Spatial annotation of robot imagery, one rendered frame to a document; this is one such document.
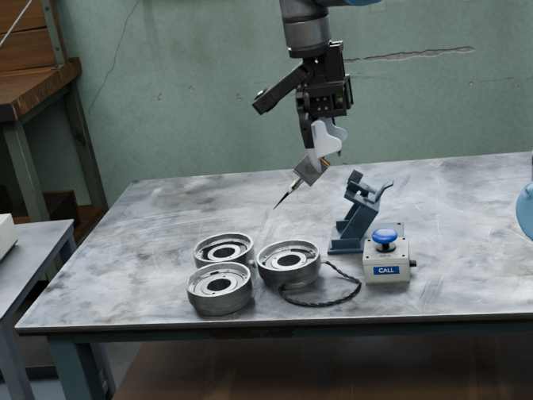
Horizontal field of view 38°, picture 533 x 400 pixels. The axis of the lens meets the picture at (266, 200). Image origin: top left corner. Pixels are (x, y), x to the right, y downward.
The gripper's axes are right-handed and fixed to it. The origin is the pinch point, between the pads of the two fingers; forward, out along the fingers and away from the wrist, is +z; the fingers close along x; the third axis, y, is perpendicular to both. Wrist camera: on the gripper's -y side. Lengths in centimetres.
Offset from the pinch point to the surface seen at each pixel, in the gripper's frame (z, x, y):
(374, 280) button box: 15.5, -14.6, 10.1
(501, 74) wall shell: 25, 153, 30
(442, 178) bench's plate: 14.5, 25.8, 18.4
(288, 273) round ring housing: 12.3, -17.3, -2.9
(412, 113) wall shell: 35, 151, -2
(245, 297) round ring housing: 13.8, -21.8, -9.1
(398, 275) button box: 14.8, -14.3, 13.9
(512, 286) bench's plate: 17.1, -15.1, 30.7
